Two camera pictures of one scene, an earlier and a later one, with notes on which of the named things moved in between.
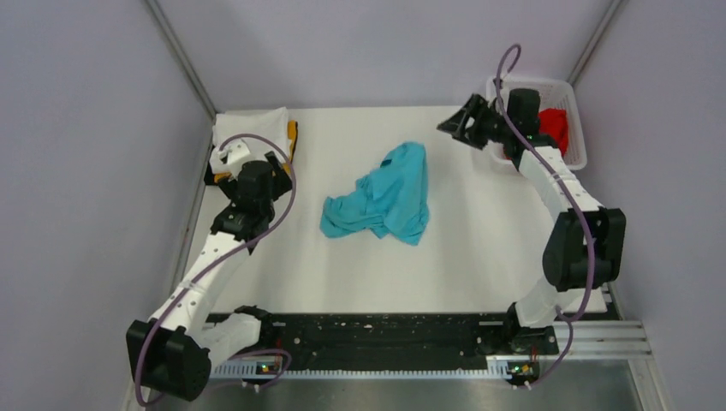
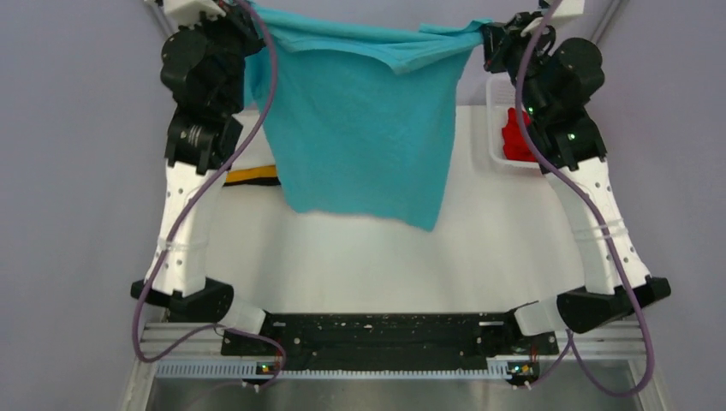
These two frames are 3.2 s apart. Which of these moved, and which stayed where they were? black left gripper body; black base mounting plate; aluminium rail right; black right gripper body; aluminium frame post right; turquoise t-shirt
Moved: turquoise t-shirt; black left gripper body; black right gripper body
Stayed: aluminium rail right; aluminium frame post right; black base mounting plate
